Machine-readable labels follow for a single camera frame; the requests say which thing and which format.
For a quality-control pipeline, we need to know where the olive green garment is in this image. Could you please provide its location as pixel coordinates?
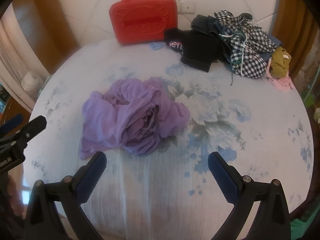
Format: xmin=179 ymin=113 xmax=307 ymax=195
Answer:
xmin=270 ymin=47 xmax=292 ymax=78

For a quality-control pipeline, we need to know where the black and white checkered garment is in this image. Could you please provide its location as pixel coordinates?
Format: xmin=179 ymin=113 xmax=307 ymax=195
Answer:
xmin=214 ymin=10 xmax=277 ymax=78

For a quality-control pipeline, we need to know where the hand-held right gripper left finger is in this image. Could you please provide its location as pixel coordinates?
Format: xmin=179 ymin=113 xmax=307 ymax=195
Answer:
xmin=24 ymin=151 xmax=108 ymax=240

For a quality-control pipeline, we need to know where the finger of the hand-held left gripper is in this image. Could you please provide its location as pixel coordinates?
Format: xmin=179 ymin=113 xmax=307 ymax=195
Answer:
xmin=15 ymin=115 xmax=48 ymax=150
xmin=0 ymin=114 xmax=24 ymax=136

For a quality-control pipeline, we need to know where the purple garment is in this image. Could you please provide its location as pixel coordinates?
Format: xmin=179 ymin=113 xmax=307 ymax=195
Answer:
xmin=79 ymin=78 xmax=191 ymax=161

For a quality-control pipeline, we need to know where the red handbag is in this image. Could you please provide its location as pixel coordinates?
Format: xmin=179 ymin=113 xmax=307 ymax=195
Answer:
xmin=109 ymin=0 xmax=178 ymax=46

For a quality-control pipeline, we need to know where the beige curtain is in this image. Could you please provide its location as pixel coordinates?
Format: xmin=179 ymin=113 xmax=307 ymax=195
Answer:
xmin=0 ymin=3 xmax=38 ymax=111

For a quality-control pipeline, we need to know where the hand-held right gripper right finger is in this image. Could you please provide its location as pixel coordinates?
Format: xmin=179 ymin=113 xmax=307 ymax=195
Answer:
xmin=207 ymin=151 xmax=292 ymax=240

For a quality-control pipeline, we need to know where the white padded headboard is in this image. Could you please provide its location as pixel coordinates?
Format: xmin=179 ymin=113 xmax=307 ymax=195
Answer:
xmin=53 ymin=0 xmax=277 ymax=53

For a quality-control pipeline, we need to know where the black garment with pink print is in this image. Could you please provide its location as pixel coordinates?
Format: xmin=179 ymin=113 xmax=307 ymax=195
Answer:
xmin=164 ymin=28 xmax=227 ymax=73

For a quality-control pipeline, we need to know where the green cloth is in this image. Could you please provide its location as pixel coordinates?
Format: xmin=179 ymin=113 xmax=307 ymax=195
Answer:
xmin=290 ymin=217 xmax=317 ymax=240

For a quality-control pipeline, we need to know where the white waste bin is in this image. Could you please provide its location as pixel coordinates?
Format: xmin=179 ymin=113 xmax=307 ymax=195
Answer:
xmin=21 ymin=71 xmax=45 ymax=96

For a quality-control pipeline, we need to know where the wooden panel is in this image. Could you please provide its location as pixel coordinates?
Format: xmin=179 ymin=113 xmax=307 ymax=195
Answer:
xmin=271 ymin=0 xmax=320 ymax=80
xmin=11 ymin=0 xmax=78 ymax=76

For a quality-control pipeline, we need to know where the blue garment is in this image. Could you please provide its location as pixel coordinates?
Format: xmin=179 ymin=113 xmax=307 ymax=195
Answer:
xmin=265 ymin=35 xmax=280 ymax=49

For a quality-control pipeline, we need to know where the dark denim garment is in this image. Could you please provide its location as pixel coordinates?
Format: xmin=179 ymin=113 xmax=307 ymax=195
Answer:
xmin=191 ymin=14 xmax=220 ymax=34

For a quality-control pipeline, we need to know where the floral white bed sheet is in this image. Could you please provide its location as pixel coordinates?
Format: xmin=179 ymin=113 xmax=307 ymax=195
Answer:
xmin=24 ymin=39 xmax=314 ymax=240

